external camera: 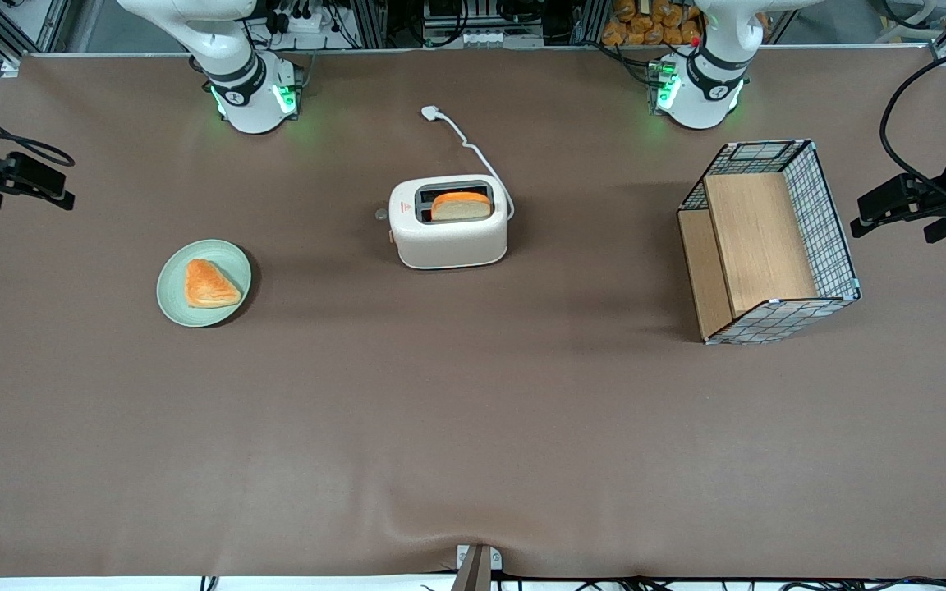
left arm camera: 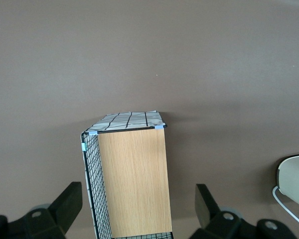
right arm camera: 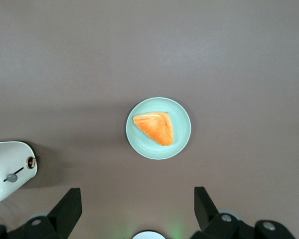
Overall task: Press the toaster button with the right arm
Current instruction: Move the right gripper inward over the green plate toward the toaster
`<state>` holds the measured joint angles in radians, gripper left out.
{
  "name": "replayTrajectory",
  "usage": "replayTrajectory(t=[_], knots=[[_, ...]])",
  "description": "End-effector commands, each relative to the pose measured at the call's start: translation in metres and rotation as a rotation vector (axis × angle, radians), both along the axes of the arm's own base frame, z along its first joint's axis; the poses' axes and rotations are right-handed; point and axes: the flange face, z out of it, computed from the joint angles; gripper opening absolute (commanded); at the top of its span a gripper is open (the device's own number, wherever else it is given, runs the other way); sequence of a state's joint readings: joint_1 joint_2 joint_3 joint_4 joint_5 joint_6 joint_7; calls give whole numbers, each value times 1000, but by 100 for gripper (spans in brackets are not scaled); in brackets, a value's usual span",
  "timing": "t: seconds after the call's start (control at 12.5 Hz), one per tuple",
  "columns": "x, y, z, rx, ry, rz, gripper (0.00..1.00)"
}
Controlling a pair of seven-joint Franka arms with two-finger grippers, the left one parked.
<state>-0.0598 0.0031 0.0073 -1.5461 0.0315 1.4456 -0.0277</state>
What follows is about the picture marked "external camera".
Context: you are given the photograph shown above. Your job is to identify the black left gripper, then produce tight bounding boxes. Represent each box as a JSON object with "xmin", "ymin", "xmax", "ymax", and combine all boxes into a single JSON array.
[{"xmin": 851, "ymin": 130, "xmax": 946, "ymax": 244}]

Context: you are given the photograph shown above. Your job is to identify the white two-slot toaster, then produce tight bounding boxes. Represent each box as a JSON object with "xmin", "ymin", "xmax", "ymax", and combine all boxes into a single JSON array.
[{"xmin": 374, "ymin": 174, "xmax": 509, "ymax": 270}]

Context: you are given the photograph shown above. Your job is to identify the pale green round plate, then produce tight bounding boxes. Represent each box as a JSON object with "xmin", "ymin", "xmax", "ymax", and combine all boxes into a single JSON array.
[{"xmin": 156, "ymin": 239, "xmax": 253, "ymax": 328}]

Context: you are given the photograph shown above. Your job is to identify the triangular orange pastry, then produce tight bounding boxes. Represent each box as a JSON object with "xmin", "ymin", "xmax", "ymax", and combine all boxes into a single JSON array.
[{"xmin": 185, "ymin": 259, "xmax": 243, "ymax": 309}]

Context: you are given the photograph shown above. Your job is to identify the green-lit connector board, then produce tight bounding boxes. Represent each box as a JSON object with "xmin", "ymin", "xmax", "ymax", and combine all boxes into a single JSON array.
[
  {"xmin": 648, "ymin": 59, "xmax": 677, "ymax": 113},
  {"xmin": 274, "ymin": 70, "xmax": 305, "ymax": 116}
]

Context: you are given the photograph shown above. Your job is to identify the bag of orange bread rolls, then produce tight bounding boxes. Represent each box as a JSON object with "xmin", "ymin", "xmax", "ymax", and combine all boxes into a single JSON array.
[{"xmin": 600, "ymin": 0, "xmax": 705, "ymax": 48}]

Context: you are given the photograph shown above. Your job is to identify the white power strip with plugs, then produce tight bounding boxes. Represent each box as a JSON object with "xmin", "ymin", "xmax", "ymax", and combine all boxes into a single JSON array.
[{"xmin": 259, "ymin": 0, "xmax": 334, "ymax": 38}]

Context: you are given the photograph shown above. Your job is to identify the bread slice with orange crust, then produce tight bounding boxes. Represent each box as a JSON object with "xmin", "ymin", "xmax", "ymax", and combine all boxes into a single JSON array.
[{"xmin": 430, "ymin": 191, "xmax": 493, "ymax": 222}]

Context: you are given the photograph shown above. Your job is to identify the long white socket strip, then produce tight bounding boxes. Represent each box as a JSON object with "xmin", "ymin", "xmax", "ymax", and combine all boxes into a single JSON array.
[{"xmin": 424, "ymin": 31, "xmax": 545, "ymax": 48}]

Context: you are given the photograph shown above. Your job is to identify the large table cover mat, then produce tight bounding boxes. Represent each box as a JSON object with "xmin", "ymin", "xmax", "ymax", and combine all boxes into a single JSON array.
[{"xmin": 0, "ymin": 45, "xmax": 946, "ymax": 580}]

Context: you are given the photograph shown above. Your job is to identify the wire basket with wooden shelves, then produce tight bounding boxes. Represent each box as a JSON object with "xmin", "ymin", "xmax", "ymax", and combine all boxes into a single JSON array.
[{"xmin": 677, "ymin": 139, "xmax": 862, "ymax": 346}]

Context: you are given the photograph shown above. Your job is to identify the white toaster power cable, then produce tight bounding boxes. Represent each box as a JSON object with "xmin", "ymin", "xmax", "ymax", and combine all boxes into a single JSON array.
[{"xmin": 421, "ymin": 104, "xmax": 516, "ymax": 221}]

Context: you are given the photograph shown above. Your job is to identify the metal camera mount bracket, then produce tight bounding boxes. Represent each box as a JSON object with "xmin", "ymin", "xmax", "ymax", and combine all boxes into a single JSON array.
[{"xmin": 455, "ymin": 543, "xmax": 503, "ymax": 591}]

